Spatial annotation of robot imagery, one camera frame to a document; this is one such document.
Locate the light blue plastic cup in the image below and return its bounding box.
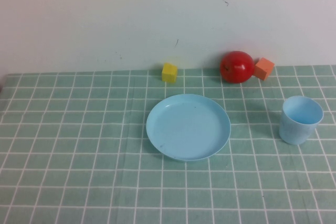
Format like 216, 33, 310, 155
278, 95, 324, 145

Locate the light blue plastic plate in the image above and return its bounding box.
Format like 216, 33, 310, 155
145, 93, 232, 162

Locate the yellow cube block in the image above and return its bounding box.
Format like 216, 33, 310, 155
161, 62, 179, 83

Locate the red apple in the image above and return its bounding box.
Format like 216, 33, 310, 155
219, 50, 256, 84

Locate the orange cube block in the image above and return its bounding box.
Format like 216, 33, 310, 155
254, 57, 275, 81

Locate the green checkered tablecloth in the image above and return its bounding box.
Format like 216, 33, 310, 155
0, 65, 336, 224

